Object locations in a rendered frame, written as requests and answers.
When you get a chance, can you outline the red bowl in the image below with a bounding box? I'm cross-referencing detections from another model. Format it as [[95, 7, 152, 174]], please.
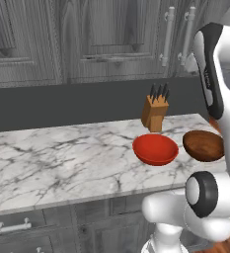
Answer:
[[131, 132, 180, 167]]

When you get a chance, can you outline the grey wood wall cabinet door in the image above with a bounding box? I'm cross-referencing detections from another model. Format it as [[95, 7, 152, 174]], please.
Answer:
[[171, 0, 230, 79], [60, 0, 175, 85], [0, 0, 64, 90]]

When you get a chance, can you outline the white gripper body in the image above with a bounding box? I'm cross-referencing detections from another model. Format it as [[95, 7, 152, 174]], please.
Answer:
[[185, 53, 200, 75]]

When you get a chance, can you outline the white cabinet door handle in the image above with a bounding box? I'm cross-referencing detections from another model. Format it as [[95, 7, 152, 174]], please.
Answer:
[[158, 6, 177, 68], [177, 5, 197, 67]]

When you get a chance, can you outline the grey wood base cabinet door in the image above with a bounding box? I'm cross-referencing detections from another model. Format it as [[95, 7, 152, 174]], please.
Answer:
[[76, 213, 157, 253]]

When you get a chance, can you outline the wooden knife block with knives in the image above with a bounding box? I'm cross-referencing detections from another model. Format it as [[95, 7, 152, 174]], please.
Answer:
[[140, 82, 171, 133]]

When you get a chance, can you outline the small grey wood drawer front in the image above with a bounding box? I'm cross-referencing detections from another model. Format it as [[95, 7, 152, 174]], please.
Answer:
[[109, 194, 149, 216]]

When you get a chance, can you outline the brown wooden bowl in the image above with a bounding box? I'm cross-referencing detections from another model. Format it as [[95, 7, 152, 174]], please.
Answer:
[[182, 129, 226, 163]]

